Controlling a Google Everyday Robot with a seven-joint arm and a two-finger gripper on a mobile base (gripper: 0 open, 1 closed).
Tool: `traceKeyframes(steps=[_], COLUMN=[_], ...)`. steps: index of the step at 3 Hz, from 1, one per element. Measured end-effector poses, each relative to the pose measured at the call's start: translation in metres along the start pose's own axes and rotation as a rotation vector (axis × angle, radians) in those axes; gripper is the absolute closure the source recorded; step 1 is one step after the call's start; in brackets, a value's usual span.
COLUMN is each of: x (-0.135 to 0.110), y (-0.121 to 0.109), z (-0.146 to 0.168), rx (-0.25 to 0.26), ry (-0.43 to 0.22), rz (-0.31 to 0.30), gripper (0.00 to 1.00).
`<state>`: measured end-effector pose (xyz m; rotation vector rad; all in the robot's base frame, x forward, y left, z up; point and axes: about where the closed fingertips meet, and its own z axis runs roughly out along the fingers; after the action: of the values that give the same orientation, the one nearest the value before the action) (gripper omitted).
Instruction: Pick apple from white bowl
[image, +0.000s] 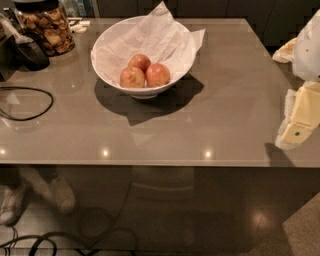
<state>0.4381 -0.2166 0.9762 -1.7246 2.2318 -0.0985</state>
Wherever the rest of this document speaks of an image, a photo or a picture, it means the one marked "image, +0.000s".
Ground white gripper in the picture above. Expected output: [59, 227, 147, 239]
[272, 9, 320, 150]

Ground white ceramic bowl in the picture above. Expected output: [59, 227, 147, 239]
[90, 15, 197, 100]

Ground white paper liner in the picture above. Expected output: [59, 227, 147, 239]
[91, 0, 207, 84]

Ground small white items on table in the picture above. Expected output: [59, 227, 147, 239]
[68, 17, 91, 33]

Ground glass jar of dried chips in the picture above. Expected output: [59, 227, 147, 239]
[12, 0, 75, 57]

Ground white shoe right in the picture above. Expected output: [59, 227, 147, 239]
[49, 177, 75, 214]

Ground white shoe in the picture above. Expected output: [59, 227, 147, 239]
[0, 184, 29, 226]
[49, 177, 75, 214]

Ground white shoe left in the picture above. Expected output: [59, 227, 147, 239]
[0, 184, 29, 226]

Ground black cables on floor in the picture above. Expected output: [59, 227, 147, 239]
[0, 206, 139, 256]

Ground black scoop with white handle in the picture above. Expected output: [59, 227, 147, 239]
[0, 15, 50, 71]

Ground black cable on table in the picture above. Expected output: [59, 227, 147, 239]
[0, 86, 55, 122]

